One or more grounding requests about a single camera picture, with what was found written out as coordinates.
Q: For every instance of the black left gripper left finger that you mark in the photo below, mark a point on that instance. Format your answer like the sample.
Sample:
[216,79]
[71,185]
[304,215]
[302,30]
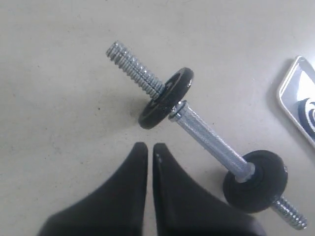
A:
[116,208]

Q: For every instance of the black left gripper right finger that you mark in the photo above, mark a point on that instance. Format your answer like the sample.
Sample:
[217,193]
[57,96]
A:
[184,208]

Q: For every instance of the chrome threaded dumbbell bar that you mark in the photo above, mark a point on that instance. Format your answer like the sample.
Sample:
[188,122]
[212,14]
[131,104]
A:
[196,127]

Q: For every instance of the black weight plate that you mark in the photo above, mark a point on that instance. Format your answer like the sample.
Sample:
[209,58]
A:
[263,188]
[306,114]

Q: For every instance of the black weight plate far end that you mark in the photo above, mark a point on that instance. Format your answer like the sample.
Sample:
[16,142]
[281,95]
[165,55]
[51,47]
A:
[175,89]

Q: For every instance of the white rectangular tray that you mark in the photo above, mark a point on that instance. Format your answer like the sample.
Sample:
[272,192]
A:
[297,84]

